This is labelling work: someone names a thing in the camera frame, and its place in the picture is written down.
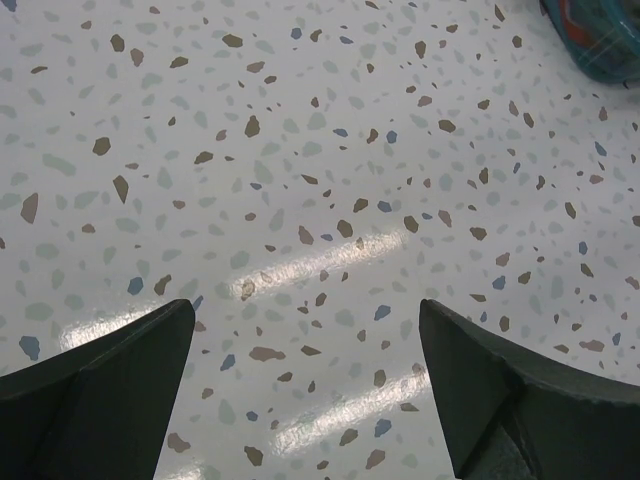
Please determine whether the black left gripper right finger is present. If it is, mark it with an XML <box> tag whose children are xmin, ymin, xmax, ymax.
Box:
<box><xmin>419</xmin><ymin>300</ymin><xmax>639</xmax><ymax>479</ymax></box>

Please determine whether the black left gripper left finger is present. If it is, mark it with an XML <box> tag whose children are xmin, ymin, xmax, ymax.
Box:
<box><xmin>1</xmin><ymin>299</ymin><xmax>195</xmax><ymax>479</ymax></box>

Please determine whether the teal plastic laundry basket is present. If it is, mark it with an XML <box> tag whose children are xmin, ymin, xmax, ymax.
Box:
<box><xmin>540</xmin><ymin>0</ymin><xmax>639</xmax><ymax>85</ymax></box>

